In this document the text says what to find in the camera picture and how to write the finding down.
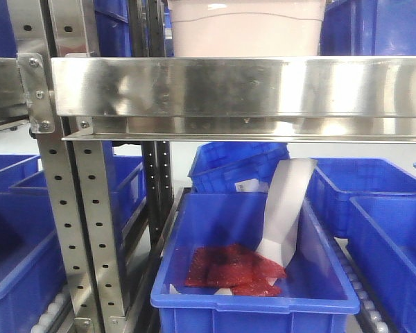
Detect white lidded storage bin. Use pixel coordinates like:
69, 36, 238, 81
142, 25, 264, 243
168, 1, 326, 58

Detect tilted blue bin behind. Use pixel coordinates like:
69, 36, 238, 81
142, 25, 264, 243
189, 142, 290, 194

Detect blue bin left rear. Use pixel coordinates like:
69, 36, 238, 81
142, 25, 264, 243
9, 155, 146, 238

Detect blue bin right middle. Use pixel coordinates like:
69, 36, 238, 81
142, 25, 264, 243
307, 157, 416, 238

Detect perforated steel shelf upright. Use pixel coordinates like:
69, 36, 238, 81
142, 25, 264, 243
8, 1, 130, 332

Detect blue bin with red packets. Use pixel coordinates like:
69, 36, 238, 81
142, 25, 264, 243
150, 193, 360, 332

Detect blue bin upper left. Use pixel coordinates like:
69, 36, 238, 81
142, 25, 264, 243
94, 0, 132, 57

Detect blue bin right front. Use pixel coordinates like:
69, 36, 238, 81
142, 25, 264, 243
347, 196, 416, 332

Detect blue bin upper right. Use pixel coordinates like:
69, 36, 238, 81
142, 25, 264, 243
320, 1, 416, 56

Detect blue bin left front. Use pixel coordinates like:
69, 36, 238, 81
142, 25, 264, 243
0, 194, 66, 332

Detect white paper label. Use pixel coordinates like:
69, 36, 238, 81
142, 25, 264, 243
234, 178, 269, 193

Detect white plastic sheet piece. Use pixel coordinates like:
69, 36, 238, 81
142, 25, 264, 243
257, 158, 317, 267

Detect red mesh packets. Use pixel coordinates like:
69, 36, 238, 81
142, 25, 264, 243
184, 244, 287, 297

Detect dark perforated rear upright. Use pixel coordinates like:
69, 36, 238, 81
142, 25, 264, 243
128, 0, 173, 245

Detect steel shelf front rail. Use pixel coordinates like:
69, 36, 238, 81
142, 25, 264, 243
52, 56, 416, 143

